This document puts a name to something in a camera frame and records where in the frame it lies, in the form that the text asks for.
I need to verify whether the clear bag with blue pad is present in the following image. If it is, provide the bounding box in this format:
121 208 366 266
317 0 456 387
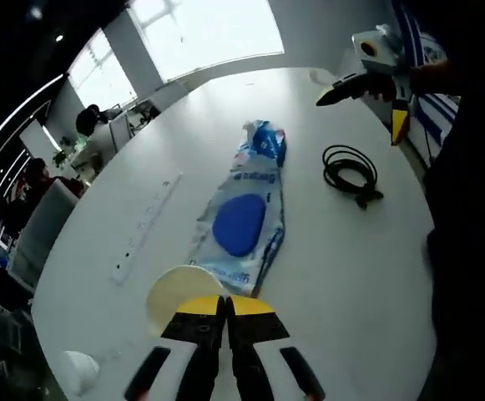
189 165 288 298

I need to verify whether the large window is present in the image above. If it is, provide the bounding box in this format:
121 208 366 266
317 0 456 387
67 31 138 110
127 0 285 84

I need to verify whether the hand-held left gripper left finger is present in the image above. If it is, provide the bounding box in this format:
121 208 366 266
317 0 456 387
124 294 226 401

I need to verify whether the person's dark clothing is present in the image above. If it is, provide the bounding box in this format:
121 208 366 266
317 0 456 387
423 0 485 377

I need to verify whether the white power strip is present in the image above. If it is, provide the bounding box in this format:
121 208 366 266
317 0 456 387
110 171 184 286

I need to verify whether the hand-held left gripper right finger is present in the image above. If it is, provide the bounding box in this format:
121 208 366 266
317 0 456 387
225 294 326 401

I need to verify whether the black cable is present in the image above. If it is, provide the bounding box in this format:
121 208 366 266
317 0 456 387
321 145 384 211

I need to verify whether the grey desk partition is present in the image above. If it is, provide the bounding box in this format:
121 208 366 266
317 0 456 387
10 183 79 289

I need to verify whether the blue white striped object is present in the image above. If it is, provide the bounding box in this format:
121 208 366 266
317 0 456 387
392 0 461 145

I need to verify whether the white paper cup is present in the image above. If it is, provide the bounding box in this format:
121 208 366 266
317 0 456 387
145 265 225 335

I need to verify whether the curved ceiling light strip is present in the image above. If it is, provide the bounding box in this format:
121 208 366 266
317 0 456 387
0 74 66 169

